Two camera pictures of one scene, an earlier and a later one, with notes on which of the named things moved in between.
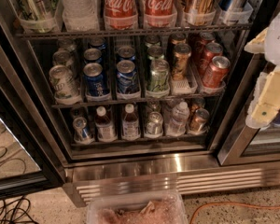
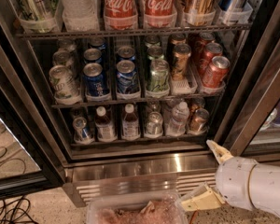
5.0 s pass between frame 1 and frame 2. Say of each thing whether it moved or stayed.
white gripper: moved
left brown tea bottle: stayed
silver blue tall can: stayed
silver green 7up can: stayed
